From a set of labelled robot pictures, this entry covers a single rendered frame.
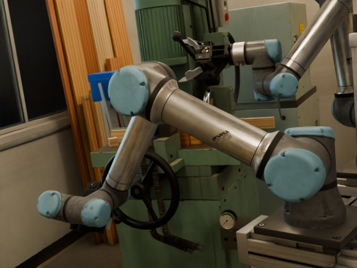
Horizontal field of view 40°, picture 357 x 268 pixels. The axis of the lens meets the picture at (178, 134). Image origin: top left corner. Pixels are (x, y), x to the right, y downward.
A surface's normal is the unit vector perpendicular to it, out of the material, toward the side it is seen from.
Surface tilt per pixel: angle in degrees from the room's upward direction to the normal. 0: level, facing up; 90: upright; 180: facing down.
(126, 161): 101
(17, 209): 90
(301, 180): 94
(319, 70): 90
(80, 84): 87
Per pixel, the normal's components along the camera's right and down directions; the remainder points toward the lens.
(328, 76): -0.41, 0.22
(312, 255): -0.63, 0.22
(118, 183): -0.08, 0.40
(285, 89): 0.19, 0.16
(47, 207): -0.37, -0.30
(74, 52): 0.89, -0.08
